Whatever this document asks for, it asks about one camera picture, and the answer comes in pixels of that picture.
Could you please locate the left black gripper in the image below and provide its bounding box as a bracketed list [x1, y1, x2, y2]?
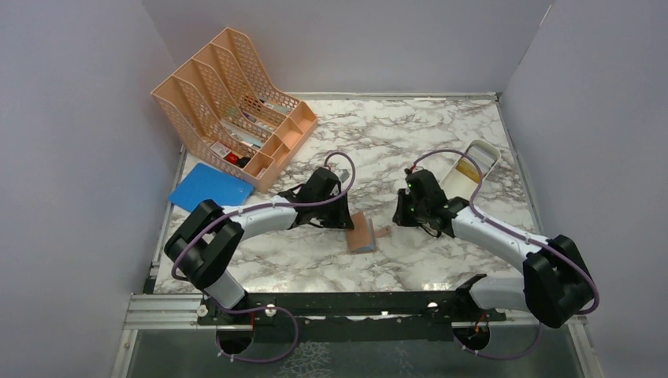
[314, 191, 354, 230]

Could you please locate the brown leather card holder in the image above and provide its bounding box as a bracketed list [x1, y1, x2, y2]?
[345, 211, 391, 254]

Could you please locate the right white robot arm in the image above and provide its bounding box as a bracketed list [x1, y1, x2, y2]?
[393, 169, 598, 328]

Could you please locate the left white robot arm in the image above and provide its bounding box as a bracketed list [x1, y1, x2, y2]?
[163, 167, 354, 324]

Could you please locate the stack of cards in tray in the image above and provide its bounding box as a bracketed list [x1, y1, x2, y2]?
[455, 145, 498, 183]

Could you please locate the white plastic tray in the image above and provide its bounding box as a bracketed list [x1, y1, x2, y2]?
[440, 139, 501, 199]

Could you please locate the red item in organizer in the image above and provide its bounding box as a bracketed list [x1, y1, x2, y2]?
[224, 152, 251, 169]

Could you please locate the blue folder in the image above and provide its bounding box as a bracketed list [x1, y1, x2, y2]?
[168, 163, 254, 212]

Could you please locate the peach plastic file organizer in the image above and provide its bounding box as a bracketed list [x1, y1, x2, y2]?
[151, 28, 317, 192]

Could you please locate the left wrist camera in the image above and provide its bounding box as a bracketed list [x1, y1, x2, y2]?
[337, 169, 351, 183]

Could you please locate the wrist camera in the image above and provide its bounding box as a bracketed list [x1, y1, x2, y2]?
[337, 169, 351, 183]
[404, 166, 424, 181]

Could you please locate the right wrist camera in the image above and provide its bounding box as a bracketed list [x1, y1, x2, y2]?
[404, 166, 424, 181]

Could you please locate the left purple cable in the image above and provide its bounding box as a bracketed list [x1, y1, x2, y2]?
[171, 151, 358, 283]

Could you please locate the purple cable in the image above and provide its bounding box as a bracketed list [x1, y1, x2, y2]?
[409, 149, 601, 316]
[171, 151, 358, 283]

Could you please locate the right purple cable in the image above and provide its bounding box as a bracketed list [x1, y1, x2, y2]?
[409, 149, 601, 316]

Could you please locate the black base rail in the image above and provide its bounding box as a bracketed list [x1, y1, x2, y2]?
[197, 291, 506, 343]

